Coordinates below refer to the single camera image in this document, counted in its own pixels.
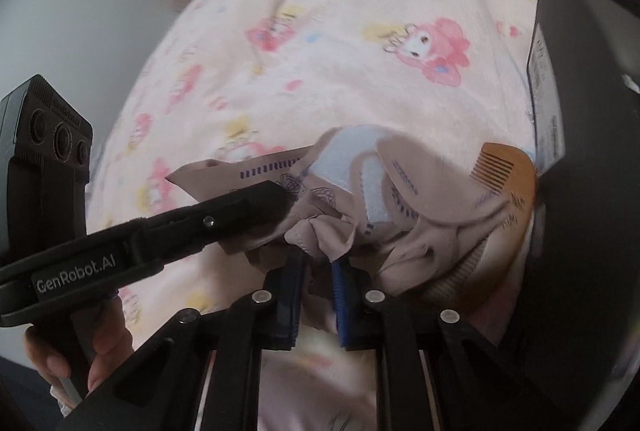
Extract beige patterned cloth garment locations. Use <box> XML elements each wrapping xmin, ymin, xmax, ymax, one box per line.
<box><xmin>169</xmin><ymin>125</ymin><xmax>529</xmax><ymax>317</ymax></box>

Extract brown wooden comb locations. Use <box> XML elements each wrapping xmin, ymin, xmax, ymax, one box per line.
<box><xmin>471</xmin><ymin>143</ymin><xmax>537</xmax><ymax>231</ymax></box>

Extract person's left hand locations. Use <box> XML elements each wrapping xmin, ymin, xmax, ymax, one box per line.
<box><xmin>24</xmin><ymin>295</ymin><xmax>134</xmax><ymax>397</ymax></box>

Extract black cardboard storage box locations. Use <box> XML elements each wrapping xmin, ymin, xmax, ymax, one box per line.
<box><xmin>506</xmin><ymin>0</ymin><xmax>639</xmax><ymax>381</ymax></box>

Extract pink cartoon print blanket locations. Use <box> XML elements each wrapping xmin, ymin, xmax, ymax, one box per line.
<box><xmin>84</xmin><ymin>0</ymin><xmax>626</xmax><ymax>431</ymax></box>

